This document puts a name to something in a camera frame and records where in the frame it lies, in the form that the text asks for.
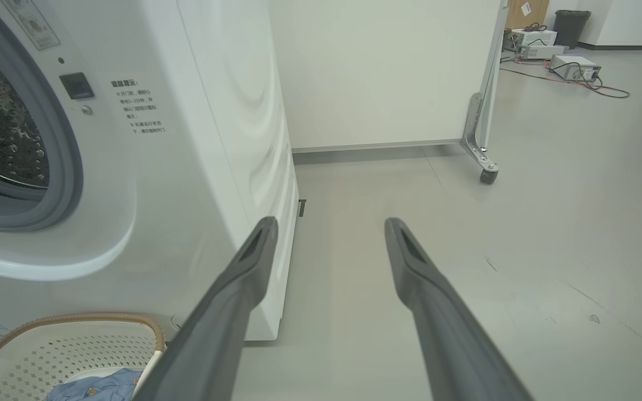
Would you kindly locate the white front-load washing machine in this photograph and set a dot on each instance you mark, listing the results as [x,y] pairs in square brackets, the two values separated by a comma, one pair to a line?
[187,167]

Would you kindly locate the dark grey trash bin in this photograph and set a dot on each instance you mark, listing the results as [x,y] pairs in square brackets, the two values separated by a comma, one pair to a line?
[572,28]

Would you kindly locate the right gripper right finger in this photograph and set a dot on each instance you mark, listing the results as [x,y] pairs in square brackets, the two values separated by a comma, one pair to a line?
[443,328]

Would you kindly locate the white partition panel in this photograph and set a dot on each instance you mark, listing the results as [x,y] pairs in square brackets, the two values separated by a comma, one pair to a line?
[382,72]

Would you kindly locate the metal panel leg with caster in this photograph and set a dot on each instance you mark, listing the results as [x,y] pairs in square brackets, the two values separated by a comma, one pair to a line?
[477,145]

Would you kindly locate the white perforated laundry basket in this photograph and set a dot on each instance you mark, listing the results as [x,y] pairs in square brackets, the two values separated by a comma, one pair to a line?
[48,345]

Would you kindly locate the brown cardboard box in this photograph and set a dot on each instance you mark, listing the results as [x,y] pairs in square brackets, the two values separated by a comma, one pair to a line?
[524,12]

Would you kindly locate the grey warning sticker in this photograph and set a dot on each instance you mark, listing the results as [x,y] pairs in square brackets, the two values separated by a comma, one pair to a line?
[31,22]

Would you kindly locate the small dark floor bracket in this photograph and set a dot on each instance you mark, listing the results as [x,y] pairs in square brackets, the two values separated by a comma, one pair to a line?
[301,207]

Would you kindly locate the white electronic device box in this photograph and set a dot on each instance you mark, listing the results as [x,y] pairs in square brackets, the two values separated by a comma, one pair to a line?
[574,67]
[533,38]
[541,52]

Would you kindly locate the blue cartoon print garment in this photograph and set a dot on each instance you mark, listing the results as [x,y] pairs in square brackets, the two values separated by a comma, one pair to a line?
[98,387]

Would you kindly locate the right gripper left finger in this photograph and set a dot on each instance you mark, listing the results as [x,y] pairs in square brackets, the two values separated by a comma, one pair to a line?
[220,317]

